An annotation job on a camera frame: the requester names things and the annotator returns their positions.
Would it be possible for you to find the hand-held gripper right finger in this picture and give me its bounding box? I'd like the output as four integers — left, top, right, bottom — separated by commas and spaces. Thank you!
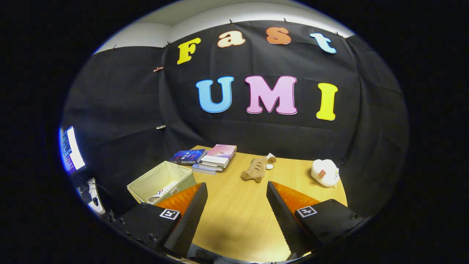
266, 180, 367, 260

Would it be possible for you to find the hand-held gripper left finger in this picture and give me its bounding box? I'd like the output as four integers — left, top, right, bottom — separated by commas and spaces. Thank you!
112, 182, 208, 259

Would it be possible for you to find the white canvas shoe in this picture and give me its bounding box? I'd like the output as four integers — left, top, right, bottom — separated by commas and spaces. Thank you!
147, 181, 181, 204

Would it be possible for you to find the green fabric storage box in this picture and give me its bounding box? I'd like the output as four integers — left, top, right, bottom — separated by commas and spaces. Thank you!
127, 161, 197, 205

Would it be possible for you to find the pale blue cover book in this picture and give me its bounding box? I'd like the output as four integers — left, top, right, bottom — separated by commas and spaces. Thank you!
191, 164, 217, 175

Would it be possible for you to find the grey cover book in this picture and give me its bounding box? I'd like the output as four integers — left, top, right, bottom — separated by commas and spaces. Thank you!
198, 161, 225, 171

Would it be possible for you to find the brown plush toy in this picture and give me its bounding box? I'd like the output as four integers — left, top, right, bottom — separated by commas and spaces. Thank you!
241, 153, 277, 183

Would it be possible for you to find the dark blue cover book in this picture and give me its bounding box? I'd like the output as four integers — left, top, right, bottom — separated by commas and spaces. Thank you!
168, 148, 206, 166

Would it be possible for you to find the white plush toy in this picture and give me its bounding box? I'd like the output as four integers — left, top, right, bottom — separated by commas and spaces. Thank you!
311, 159, 340, 188

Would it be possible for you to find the pink cover book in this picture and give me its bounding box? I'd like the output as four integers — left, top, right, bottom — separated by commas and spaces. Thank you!
201, 144, 237, 165

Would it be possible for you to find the white side desk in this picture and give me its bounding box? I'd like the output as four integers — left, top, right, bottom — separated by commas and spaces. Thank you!
76, 177, 107, 216

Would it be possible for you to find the black keyboard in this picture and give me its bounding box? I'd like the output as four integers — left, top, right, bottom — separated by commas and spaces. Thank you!
78, 183, 93, 203

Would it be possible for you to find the computer monitor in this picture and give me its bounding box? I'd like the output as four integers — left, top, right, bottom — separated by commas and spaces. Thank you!
59, 125, 86, 175

